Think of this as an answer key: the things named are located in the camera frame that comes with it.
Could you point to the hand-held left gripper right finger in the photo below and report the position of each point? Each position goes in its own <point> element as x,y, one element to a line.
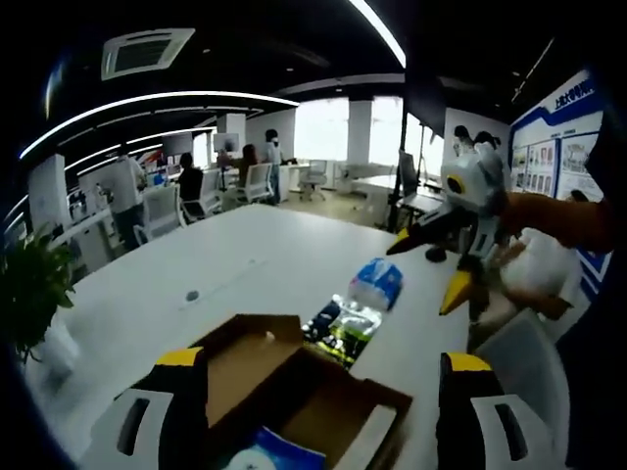
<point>460,416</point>

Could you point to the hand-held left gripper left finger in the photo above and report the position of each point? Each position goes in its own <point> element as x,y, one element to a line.
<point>181,416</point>

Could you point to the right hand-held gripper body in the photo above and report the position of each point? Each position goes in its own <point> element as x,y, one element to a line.
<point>482,196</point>

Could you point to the blue floral tissue pack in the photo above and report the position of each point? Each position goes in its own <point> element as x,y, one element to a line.
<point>377,284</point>

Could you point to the brown cardboard shoe box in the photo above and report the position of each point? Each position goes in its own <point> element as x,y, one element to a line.
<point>255,372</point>

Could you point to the blue wet wipes pack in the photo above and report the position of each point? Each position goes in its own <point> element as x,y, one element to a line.
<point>274,453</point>

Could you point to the black green soft packet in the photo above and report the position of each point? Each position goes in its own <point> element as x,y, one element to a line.
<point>343,323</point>

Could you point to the small dark object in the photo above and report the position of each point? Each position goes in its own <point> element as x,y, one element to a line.
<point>435,254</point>

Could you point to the desk monitor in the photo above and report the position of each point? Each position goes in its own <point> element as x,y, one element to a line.
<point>406,171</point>

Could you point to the grey office chair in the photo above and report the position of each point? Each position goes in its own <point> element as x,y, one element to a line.
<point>524,382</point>

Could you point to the black panel on stand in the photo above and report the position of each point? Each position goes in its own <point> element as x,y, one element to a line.
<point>423,108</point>

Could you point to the person's dark shirt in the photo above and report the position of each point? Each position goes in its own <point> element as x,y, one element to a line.
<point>597,391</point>

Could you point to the straight ceiling light strip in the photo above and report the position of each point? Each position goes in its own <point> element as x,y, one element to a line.
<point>382,29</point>

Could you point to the green plant in white pot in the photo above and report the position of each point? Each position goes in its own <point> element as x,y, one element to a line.
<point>29,284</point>

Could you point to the group of white office chairs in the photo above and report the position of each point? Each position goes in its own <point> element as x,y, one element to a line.
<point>161,210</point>

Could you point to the long curved ceiling light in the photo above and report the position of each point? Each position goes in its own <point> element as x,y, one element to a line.
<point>161,98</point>

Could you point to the white ceiling air vent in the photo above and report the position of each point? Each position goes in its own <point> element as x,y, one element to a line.
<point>144,51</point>

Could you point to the blue white wall poster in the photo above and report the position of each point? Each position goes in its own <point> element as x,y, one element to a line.
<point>548,147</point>

